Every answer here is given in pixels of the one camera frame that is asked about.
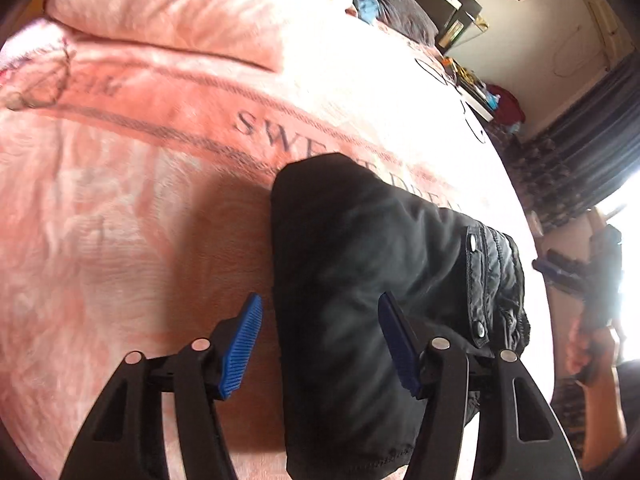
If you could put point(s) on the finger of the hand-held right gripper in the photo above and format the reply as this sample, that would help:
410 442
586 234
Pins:
567 260
557 275

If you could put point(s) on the black pants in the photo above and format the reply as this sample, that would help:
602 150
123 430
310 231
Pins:
350 260

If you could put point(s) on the pink printed blanket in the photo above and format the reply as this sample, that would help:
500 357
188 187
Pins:
125 210

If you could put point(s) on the white nightstand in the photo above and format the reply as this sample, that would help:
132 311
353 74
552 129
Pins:
472 92

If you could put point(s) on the dark patterned curtain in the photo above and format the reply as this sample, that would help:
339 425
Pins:
580 160

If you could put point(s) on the white wall air conditioner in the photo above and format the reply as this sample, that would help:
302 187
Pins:
607 25

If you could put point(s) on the person's right hand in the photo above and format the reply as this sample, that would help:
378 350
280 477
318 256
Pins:
580 355

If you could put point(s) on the pink fluffy pillow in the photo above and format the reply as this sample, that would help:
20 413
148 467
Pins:
175 5

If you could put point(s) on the dark grey pillow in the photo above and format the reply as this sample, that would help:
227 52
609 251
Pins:
405 10

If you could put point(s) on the person's right forearm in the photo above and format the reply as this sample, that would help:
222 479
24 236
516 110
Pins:
602 425

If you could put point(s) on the blue cloth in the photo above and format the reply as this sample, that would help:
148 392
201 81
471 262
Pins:
367 5

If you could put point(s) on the red cloth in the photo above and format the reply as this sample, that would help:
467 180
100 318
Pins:
506 105

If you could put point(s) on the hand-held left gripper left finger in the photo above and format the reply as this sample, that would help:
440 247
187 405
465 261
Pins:
241 345

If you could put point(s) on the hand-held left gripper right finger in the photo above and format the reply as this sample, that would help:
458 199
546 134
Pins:
397 345

